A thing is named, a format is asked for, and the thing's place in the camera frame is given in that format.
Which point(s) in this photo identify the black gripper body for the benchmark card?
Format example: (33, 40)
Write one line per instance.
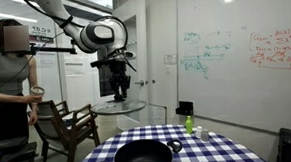
(119, 75)

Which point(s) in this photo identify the round glass table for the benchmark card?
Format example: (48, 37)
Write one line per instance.
(120, 107)

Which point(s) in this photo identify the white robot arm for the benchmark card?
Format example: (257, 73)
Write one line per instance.
(96, 35)

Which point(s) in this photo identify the woman's right hand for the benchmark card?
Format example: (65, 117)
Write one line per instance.
(33, 98)

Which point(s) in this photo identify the woman's left hand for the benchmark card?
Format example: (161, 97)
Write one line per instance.
(33, 117)

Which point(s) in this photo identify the clear acrylic panel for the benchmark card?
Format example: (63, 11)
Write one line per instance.
(158, 115)

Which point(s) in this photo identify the small white door sign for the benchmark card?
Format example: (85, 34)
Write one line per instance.
(170, 59)

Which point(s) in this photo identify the wooden armchair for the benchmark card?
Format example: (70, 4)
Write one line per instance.
(68, 128)

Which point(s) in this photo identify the green plastic bottle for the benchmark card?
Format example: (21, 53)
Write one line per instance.
(189, 125)

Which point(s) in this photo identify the white shaker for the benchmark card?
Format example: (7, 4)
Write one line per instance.
(199, 132)

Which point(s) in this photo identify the grey shaker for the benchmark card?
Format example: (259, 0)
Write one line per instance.
(205, 135)

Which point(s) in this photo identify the woman in grey top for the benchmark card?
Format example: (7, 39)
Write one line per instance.
(8, 81)

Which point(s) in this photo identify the blue white checkered tablecloth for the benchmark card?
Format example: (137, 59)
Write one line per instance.
(219, 150)

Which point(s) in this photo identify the whiteboard with writing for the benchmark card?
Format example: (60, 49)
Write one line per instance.
(238, 69)

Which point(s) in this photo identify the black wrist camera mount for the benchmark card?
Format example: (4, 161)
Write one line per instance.
(101, 63)

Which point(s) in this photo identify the black box on wall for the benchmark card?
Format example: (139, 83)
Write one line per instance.
(185, 108)

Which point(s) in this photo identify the black camera boom bar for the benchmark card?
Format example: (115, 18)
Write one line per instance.
(50, 49)

